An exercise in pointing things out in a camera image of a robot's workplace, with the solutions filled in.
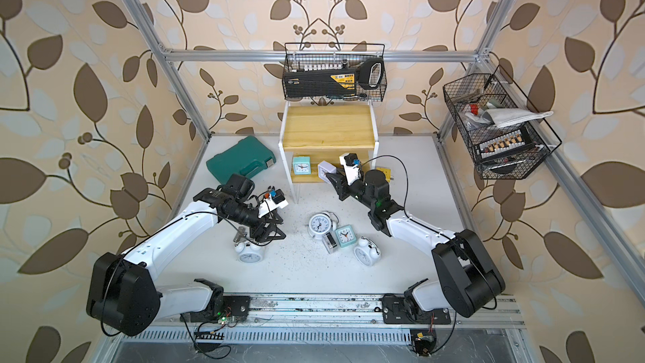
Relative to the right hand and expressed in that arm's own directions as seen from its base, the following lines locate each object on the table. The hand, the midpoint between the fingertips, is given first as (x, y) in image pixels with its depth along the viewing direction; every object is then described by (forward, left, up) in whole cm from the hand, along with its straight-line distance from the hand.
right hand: (332, 171), depth 83 cm
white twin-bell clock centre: (-11, +5, -17) cm, 20 cm away
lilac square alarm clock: (0, +2, +2) cm, 3 cm away
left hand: (-16, +17, -7) cm, 24 cm away
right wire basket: (+20, -48, +13) cm, 54 cm away
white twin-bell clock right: (-23, -10, -12) cm, 28 cm away
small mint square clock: (-15, -4, -19) cm, 24 cm away
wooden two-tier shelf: (+6, +2, +12) cm, 14 cm away
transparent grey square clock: (-18, +1, -15) cm, 23 cm away
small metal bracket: (-13, +34, -20) cm, 41 cm away
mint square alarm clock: (+3, +10, 0) cm, 11 cm away
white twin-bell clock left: (-21, +27, -13) cm, 37 cm away
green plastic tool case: (+21, +37, -16) cm, 45 cm away
